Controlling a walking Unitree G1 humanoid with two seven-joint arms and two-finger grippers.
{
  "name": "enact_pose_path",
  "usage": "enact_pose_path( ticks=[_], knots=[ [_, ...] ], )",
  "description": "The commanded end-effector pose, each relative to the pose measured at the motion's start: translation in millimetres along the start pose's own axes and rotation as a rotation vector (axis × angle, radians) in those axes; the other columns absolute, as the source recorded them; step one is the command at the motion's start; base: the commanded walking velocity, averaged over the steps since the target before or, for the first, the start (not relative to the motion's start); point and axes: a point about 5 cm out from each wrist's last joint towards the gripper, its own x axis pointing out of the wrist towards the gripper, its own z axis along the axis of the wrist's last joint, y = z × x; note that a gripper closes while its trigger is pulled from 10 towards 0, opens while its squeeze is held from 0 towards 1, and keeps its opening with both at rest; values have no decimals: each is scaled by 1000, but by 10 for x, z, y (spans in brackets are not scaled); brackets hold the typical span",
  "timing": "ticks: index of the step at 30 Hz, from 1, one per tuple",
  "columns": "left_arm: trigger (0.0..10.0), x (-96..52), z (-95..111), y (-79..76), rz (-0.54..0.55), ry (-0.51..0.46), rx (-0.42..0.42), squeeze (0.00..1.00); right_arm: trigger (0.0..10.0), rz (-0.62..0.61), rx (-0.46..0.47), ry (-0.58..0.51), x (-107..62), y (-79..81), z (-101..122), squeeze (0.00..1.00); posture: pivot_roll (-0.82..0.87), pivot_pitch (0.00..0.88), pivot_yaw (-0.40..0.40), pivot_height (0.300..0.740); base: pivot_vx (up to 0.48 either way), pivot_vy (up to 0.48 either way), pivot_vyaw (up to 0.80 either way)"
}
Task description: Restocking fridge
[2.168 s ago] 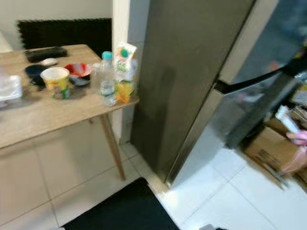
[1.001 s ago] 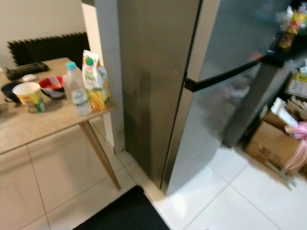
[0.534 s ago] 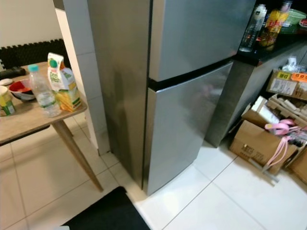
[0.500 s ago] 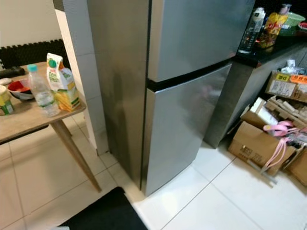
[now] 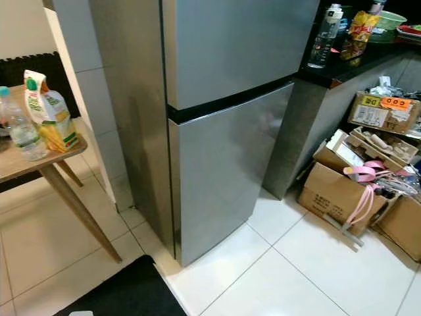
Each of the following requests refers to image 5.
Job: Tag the yellow red snack bag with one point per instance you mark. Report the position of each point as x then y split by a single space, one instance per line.
360 33

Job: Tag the red plastic plate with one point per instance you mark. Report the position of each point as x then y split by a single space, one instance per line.
409 29

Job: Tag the black floor mat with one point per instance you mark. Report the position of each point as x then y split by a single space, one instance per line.
125 289

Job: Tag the green yellow juice carton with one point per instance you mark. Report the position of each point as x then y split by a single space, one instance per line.
52 112

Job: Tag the labelled cardboard box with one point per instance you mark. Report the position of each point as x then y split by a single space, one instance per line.
381 113

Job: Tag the wooden table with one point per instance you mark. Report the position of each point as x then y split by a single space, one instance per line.
26 164

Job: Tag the teal-capped clear water bottle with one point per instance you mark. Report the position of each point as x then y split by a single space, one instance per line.
26 135

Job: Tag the black foam wall mat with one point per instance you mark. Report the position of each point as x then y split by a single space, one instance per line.
26 69

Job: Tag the green plastic bowl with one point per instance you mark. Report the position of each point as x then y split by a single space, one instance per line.
389 23

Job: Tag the pink plastic hanger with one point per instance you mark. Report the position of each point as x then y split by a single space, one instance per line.
362 197

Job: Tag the open cardboard box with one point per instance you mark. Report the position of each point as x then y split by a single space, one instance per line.
332 150

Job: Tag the shallow cardboard tray box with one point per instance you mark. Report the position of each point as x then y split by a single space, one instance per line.
385 146

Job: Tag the large brown cardboard box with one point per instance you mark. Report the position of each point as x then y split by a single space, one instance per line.
329 194

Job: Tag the plain brown cardboard box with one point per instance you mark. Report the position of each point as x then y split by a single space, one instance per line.
404 224

